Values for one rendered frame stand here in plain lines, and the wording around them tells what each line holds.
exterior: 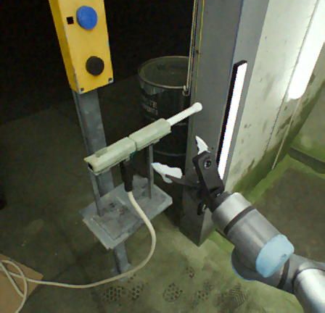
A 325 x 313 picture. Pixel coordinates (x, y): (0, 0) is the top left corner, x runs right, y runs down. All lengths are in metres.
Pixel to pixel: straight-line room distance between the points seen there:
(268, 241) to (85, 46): 0.63
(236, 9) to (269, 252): 0.73
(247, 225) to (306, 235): 1.56
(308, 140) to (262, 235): 2.06
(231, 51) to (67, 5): 0.56
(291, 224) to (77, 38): 1.85
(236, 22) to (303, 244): 1.55
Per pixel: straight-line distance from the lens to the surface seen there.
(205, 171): 0.58
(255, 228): 0.58
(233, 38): 0.98
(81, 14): 0.70
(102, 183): 1.08
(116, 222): 1.02
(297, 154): 2.61
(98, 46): 0.76
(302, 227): 2.15
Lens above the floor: 1.63
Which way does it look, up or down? 40 degrees down
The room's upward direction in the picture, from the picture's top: straight up
